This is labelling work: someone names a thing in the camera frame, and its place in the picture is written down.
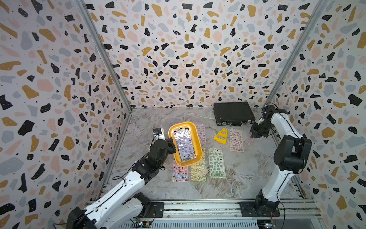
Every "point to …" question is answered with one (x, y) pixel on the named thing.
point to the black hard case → (233, 113)
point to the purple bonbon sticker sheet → (185, 144)
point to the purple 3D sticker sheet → (201, 130)
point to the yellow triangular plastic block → (224, 141)
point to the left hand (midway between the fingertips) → (173, 138)
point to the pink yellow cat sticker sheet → (179, 174)
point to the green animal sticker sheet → (198, 170)
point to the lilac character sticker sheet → (248, 142)
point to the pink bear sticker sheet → (236, 141)
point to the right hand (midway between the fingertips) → (252, 134)
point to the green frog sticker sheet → (216, 163)
